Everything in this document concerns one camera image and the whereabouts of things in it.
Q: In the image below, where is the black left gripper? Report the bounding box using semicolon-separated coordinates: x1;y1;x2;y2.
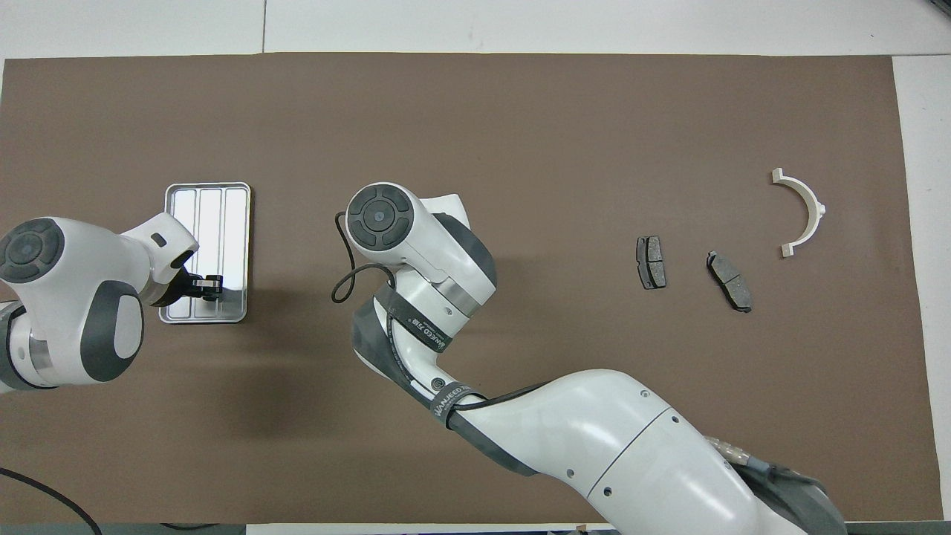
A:
151;256;224;311

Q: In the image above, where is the silver ribbed metal tray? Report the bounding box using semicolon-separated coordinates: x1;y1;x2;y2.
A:
158;182;252;325

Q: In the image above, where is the brown table mat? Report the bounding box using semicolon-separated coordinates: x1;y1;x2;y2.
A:
0;52;944;525

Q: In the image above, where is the dark grey brake pad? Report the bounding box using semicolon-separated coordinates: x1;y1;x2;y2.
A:
706;250;753;314
636;236;667;291

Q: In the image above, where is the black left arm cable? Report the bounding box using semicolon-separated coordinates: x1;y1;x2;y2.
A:
0;466;103;535

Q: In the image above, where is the white half-ring bracket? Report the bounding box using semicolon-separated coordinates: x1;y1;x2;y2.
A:
771;168;827;259

